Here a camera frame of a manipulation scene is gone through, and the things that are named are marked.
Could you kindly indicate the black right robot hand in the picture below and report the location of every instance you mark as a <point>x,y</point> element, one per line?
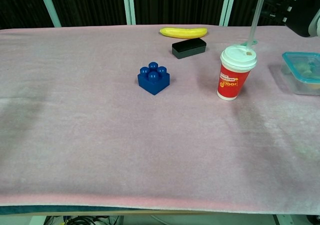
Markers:
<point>300,17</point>

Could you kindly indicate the translucent white straw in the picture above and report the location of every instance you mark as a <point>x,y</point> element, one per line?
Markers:
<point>256,12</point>

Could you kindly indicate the red and white cup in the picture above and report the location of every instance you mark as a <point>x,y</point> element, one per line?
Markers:
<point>232,82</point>

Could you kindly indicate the clear container teal rim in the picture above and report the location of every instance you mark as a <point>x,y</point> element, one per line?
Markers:
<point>287,57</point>

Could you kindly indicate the beige figurine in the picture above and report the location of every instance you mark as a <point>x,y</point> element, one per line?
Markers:
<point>302,67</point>

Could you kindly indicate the black rectangular box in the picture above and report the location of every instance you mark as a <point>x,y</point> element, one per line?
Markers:
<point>188,48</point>

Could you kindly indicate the yellow banana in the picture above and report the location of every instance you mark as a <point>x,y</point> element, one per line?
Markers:
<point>182,33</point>

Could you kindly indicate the blue building block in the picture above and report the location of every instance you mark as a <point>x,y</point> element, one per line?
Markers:
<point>153,83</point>

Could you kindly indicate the pink tablecloth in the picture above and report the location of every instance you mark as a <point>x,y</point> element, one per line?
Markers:
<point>100,135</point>

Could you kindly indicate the pale green frame post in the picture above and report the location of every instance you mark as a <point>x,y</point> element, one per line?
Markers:
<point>128,5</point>
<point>50,7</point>
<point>227,5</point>

